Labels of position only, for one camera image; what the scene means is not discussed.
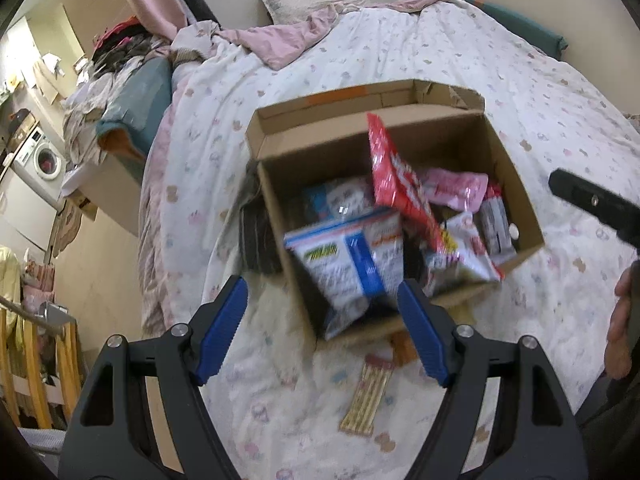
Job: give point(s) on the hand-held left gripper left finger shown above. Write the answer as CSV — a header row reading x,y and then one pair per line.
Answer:
x,y
220,330

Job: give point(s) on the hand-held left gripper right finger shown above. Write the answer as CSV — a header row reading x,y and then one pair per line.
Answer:
x,y
425,332

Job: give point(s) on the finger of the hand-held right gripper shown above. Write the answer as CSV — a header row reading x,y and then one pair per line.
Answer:
x,y
595,205

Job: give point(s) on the blue and white snack packet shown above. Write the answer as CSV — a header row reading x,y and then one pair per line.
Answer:
x,y
345,270

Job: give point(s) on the red and grey snack packet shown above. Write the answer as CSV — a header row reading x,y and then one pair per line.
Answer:
x,y
495,225

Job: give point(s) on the pink snack packet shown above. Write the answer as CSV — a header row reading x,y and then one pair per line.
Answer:
x,y
455,190

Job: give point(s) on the light blue snack packet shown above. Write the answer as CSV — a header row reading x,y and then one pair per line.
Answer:
x,y
335,197

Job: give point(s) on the brown cardboard box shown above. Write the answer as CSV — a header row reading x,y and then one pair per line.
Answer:
x,y
320,160

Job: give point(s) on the person's right hand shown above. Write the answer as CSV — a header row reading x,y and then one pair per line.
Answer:
x,y
622,335

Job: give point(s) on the brown snack packet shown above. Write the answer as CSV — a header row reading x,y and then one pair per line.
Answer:
x,y
402,350

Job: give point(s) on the beige patterned snack packet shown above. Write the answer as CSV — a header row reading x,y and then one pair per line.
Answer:
x,y
367,395

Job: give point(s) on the black round object beside box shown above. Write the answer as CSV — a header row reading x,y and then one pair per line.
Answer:
x,y
257,240

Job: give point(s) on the beige storage box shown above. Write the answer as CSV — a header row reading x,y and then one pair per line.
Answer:
x,y
110,190

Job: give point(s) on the brown floor mat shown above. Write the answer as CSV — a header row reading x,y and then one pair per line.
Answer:
x,y
65,232

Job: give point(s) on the yellow wooden rack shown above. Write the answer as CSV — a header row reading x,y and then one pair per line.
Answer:
x,y
35,360

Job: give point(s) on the teal bolster cushion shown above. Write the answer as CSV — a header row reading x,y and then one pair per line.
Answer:
x,y
520,22

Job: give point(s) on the pale yellow cloth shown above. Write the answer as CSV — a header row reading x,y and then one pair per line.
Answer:
x,y
9,280

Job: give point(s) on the white floor cabinet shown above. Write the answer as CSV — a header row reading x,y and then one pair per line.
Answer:
x,y
25,220

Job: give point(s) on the white washing machine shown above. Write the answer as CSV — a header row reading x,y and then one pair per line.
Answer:
x,y
42,165

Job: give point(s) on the teal padded blanket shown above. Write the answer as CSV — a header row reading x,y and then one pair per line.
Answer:
x,y
140,95

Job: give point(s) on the pink blanket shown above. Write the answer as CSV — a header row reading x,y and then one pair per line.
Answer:
x,y
285,40

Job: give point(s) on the pile of clothes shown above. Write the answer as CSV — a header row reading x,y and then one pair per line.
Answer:
x,y
130,45

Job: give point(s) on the pale patterned pillow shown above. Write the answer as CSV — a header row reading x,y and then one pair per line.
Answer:
x,y
310,0

